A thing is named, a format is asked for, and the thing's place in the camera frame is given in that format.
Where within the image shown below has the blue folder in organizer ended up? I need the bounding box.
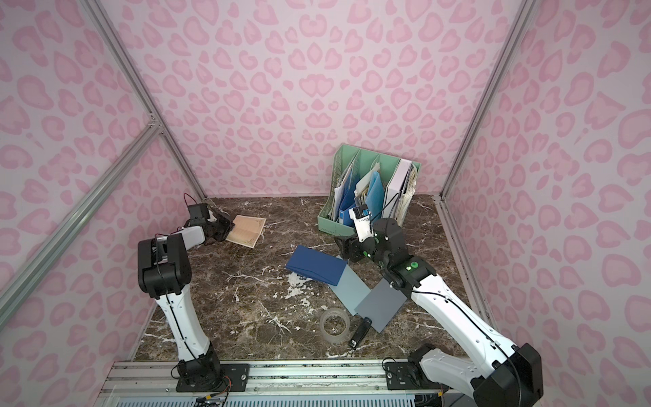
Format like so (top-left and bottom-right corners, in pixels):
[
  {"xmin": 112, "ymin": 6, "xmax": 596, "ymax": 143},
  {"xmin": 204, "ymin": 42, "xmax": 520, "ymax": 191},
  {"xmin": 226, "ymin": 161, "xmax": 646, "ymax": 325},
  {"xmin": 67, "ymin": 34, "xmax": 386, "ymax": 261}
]
[{"xmin": 365, "ymin": 171, "xmax": 385, "ymax": 222}]

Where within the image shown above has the dark blue envelope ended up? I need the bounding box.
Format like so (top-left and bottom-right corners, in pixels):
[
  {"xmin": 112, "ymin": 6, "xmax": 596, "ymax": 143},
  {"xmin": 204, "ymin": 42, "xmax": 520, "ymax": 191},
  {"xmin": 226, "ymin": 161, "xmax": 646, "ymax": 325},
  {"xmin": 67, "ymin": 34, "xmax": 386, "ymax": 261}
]
[{"xmin": 286, "ymin": 245, "xmax": 347, "ymax": 286}]

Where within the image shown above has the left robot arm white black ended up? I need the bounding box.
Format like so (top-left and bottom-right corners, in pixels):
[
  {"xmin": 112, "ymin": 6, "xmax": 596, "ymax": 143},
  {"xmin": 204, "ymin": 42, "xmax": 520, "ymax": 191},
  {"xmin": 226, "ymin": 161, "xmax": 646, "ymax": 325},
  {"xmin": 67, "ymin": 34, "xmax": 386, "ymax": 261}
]
[{"xmin": 137, "ymin": 205, "xmax": 234, "ymax": 382}]

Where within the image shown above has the aluminium rail front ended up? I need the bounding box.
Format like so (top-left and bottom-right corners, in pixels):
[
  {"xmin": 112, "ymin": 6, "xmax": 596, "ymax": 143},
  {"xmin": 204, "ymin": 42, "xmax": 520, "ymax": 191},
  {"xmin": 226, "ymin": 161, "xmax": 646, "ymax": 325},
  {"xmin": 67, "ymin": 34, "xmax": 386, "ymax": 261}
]
[{"xmin": 96, "ymin": 355, "xmax": 479, "ymax": 398}]

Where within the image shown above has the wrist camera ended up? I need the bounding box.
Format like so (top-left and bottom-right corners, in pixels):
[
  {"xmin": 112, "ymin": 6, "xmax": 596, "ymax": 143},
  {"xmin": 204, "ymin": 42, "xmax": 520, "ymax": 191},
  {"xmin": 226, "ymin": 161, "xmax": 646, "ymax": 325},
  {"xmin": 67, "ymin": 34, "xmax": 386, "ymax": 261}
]
[
  {"xmin": 184, "ymin": 203, "xmax": 210, "ymax": 227},
  {"xmin": 349, "ymin": 203, "xmax": 373, "ymax": 243}
]

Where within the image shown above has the green file organizer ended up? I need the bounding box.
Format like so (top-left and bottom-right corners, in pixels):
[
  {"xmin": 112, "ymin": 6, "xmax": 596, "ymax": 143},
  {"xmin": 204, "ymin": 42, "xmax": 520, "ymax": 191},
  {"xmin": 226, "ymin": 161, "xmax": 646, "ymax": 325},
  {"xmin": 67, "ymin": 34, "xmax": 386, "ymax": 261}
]
[{"xmin": 317, "ymin": 144, "xmax": 420, "ymax": 236}]

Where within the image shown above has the clear tape roll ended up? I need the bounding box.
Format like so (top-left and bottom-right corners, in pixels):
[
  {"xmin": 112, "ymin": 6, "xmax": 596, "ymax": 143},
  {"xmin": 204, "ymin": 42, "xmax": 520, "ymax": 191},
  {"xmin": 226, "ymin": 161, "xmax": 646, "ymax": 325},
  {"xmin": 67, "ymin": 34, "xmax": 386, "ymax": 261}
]
[{"xmin": 319, "ymin": 308, "xmax": 350, "ymax": 344}]

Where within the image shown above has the light blue envelope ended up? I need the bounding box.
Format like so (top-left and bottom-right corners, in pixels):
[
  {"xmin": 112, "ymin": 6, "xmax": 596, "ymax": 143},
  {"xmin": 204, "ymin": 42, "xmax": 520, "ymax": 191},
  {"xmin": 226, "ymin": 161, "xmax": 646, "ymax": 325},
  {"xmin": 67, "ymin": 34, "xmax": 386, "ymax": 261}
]
[{"xmin": 330, "ymin": 266, "xmax": 371, "ymax": 315}]

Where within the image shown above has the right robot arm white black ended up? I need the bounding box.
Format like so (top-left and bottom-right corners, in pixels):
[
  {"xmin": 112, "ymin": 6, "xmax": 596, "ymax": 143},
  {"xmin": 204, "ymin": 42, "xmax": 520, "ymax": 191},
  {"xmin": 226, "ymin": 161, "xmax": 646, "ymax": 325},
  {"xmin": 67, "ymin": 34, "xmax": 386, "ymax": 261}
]
[{"xmin": 335, "ymin": 219, "xmax": 544, "ymax": 406}]

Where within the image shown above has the small black stapler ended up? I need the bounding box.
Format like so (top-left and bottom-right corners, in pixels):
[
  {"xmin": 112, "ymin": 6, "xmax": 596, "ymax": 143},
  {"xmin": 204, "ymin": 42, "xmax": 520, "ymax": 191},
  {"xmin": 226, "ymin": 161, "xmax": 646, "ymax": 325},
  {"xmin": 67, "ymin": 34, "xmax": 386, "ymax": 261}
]
[{"xmin": 349, "ymin": 317, "xmax": 372, "ymax": 349}]

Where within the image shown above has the grey envelope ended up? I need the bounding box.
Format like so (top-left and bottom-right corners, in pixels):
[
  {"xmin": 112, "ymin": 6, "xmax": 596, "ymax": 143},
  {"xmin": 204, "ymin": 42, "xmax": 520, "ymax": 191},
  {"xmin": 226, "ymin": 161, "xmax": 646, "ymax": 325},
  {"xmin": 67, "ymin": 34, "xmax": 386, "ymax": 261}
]
[{"xmin": 355, "ymin": 280, "xmax": 407, "ymax": 333}]

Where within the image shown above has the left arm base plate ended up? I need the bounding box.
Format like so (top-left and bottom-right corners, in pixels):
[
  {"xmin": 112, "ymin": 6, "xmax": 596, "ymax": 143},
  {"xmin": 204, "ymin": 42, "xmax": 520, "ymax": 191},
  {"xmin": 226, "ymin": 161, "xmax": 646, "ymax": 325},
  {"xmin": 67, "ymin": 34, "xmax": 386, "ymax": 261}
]
[{"xmin": 176, "ymin": 361, "xmax": 250, "ymax": 393}]

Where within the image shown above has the cream letter paper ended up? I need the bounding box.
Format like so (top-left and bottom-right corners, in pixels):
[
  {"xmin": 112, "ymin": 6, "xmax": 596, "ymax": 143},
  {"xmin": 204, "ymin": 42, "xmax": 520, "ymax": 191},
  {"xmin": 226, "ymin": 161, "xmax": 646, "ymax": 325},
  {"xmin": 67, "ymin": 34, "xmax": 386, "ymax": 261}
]
[{"xmin": 226, "ymin": 215, "xmax": 266, "ymax": 249}]

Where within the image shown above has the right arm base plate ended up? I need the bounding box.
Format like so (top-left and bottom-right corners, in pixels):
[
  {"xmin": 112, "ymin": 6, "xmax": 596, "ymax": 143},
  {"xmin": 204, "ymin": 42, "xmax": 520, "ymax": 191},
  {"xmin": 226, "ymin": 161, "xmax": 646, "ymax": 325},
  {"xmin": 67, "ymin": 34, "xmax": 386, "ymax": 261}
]
[{"xmin": 381, "ymin": 358, "xmax": 449, "ymax": 393}]

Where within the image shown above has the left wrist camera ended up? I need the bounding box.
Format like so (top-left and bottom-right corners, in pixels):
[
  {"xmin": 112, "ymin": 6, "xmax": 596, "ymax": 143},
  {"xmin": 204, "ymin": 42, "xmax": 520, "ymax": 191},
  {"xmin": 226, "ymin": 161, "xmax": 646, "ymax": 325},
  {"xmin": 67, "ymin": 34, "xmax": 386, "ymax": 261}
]
[{"xmin": 184, "ymin": 203, "xmax": 210, "ymax": 227}]

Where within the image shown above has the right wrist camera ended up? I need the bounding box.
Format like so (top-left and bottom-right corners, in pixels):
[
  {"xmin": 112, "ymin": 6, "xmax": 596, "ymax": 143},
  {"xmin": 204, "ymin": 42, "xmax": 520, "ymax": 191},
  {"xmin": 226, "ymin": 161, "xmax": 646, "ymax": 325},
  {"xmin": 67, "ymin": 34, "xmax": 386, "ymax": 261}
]
[{"xmin": 349, "ymin": 203, "xmax": 373, "ymax": 243}]

